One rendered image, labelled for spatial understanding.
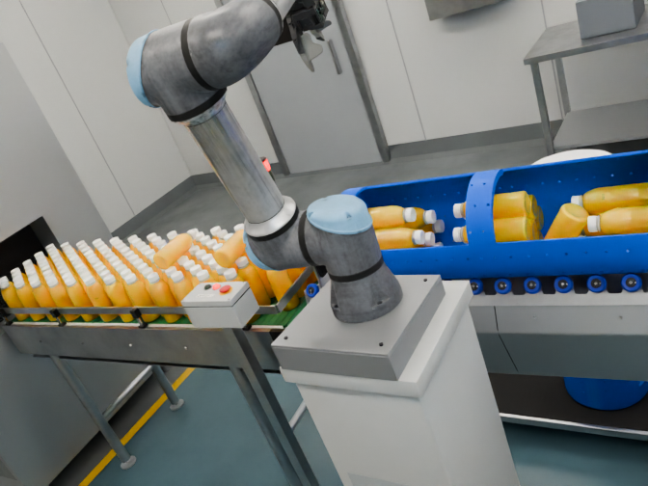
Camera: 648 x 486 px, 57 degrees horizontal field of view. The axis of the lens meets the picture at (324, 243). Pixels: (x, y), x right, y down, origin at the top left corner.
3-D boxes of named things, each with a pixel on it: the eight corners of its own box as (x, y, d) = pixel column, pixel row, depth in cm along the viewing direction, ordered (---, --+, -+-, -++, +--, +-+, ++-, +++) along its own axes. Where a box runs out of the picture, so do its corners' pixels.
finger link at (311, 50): (325, 68, 143) (315, 29, 140) (304, 74, 146) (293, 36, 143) (330, 67, 145) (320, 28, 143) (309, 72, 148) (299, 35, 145)
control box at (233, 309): (243, 328, 175) (229, 300, 170) (194, 327, 185) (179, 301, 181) (260, 308, 182) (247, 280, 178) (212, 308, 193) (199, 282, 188)
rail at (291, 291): (281, 312, 185) (277, 305, 184) (278, 312, 186) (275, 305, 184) (335, 244, 214) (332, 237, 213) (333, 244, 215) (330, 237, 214)
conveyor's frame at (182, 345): (375, 525, 220) (288, 334, 183) (95, 463, 309) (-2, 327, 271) (417, 426, 255) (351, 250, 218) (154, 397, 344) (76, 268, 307)
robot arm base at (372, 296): (392, 320, 115) (379, 276, 111) (323, 325, 122) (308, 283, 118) (409, 280, 127) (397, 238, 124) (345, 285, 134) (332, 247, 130)
